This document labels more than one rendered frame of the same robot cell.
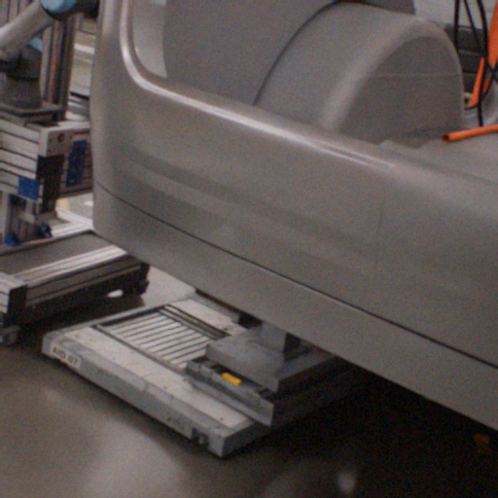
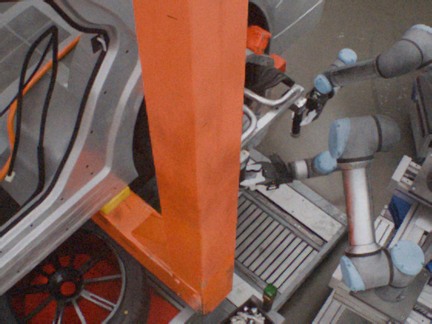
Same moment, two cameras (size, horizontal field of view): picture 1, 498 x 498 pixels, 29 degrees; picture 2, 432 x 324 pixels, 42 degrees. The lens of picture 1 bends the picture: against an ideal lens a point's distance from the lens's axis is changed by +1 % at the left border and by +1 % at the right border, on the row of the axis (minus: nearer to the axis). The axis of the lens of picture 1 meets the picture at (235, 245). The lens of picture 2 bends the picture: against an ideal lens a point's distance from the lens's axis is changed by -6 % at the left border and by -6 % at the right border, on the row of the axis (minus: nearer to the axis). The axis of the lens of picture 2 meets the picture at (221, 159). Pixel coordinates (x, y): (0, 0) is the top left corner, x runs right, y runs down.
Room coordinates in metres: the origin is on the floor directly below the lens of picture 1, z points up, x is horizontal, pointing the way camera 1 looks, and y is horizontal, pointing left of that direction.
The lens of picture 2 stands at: (4.55, 0.07, 2.67)
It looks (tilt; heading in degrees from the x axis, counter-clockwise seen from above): 55 degrees down; 185
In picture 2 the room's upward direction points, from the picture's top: 1 degrees clockwise
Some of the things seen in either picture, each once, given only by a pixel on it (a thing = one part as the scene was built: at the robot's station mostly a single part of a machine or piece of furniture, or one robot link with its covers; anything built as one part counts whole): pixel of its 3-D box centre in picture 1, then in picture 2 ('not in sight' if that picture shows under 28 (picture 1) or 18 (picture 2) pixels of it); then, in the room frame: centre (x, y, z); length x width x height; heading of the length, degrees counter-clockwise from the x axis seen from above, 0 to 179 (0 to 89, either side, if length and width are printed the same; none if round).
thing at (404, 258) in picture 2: not in sight; (402, 262); (3.72, 0.58, 0.98); 0.13 x 0.12 x 0.14; 105
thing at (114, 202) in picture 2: not in sight; (106, 190); (3.38, -0.49, 0.71); 0.14 x 0.14 x 0.05; 54
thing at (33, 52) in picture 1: (22, 53); not in sight; (3.28, 0.82, 0.98); 0.13 x 0.12 x 0.14; 144
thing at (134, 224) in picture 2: not in sight; (136, 218); (3.48, -0.35, 0.69); 0.52 x 0.17 x 0.35; 54
